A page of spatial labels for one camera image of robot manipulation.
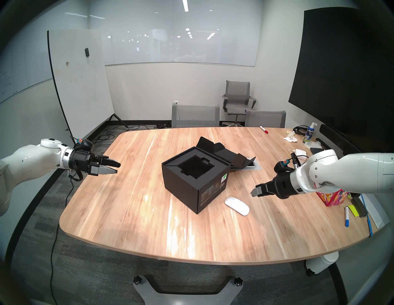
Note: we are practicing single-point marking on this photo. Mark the crumpled white tissue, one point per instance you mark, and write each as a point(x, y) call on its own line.
point(313, 144)
point(291, 137)

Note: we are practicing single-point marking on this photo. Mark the grey office chair with armrests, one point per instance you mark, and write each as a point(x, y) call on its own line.
point(237, 94)

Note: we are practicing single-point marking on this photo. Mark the red marker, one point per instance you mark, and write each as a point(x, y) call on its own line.
point(263, 129)

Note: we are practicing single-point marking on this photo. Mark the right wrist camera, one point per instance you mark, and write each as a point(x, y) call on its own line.
point(284, 164)

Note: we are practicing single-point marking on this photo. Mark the black video bar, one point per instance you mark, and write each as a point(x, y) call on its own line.
point(334, 136)

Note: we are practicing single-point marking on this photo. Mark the white paper sheet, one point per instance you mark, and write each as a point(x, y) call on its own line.
point(377, 213)

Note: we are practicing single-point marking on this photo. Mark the grey fabric chair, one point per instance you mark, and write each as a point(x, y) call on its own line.
point(265, 120)

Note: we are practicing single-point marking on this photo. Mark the silver table outlet panel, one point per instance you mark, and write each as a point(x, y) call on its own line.
point(258, 165)

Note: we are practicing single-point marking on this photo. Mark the grey robot base frame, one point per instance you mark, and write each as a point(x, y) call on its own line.
point(187, 298)

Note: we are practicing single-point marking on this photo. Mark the blue marker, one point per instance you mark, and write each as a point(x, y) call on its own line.
point(347, 216)

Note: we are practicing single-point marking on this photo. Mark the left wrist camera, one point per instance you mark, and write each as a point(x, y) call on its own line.
point(85, 144)

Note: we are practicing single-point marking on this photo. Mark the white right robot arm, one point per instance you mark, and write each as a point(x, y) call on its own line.
point(357, 173)

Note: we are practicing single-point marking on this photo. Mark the black cardboard box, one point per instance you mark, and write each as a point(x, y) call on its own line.
point(197, 187)

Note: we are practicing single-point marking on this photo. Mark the yellow sticky note pad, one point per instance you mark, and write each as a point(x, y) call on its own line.
point(353, 210)

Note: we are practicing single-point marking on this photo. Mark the black keyboard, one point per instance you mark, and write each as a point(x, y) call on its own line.
point(317, 150)

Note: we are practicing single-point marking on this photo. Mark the wall glass whiteboard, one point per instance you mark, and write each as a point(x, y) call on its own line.
point(15, 73)
point(178, 40)

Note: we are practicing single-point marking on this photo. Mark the colourful tissue box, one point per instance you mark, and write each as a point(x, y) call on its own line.
point(332, 196)

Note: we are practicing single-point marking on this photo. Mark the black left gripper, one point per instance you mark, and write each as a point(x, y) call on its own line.
point(80, 161)

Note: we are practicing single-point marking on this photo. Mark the black whiteboard eraser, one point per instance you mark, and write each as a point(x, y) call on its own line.
point(359, 205)

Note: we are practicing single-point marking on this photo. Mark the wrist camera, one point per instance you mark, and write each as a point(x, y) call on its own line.
point(85, 144)
point(284, 164)

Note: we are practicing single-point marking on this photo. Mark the large black wall screen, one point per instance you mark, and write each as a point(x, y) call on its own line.
point(338, 77)

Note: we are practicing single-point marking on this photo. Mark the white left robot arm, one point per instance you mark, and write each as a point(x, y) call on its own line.
point(30, 163)

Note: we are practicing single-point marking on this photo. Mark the blue pen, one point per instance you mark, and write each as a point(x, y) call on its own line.
point(368, 224)

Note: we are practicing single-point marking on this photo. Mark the rolling whiteboard with stand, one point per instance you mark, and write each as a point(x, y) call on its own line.
point(80, 86)

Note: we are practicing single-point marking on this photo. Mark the white power adapter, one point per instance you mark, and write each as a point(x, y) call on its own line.
point(300, 152)

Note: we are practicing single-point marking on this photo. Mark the grey mesh chair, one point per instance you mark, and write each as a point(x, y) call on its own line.
point(195, 116)

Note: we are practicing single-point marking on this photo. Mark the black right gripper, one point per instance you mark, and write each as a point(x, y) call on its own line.
point(284, 186)

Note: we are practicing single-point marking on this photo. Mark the whiteboard cleaner spray bottle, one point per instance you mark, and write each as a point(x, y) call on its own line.
point(308, 134)

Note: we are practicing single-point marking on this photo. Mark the white computer mouse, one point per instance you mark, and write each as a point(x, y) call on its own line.
point(237, 206)

